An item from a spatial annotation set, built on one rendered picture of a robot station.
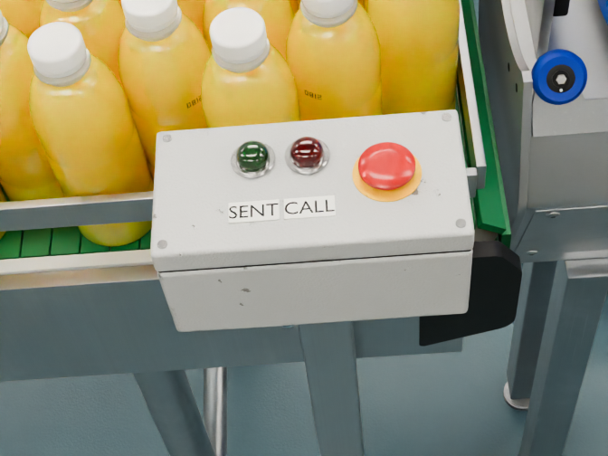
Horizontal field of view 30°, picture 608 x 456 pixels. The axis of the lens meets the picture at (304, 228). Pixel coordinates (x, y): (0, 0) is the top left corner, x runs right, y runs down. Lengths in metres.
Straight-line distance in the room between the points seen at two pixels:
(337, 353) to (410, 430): 0.96
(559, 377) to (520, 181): 0.49
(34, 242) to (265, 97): 0.27
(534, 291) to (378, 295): 0.80
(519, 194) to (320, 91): 0.24
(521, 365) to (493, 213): 0.79
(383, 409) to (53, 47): 1.16
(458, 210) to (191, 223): 0.17
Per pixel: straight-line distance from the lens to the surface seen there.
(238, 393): 1.88
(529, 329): 1.63
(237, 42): 0.79
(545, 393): 1.49
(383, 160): 0.71
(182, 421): 1.20
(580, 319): 1.33
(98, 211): 0.90
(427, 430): 1.84
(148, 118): 0.88
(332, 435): 1.02
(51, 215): 0.91
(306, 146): 0.72
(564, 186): 1.03
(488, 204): 0.96
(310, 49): 0.83
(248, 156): 0.72
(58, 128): 0.84
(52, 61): 0.81
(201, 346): 1.04
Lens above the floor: 1.68
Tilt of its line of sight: 56 degrees down
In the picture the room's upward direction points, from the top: 8 degrees counter-clockwise
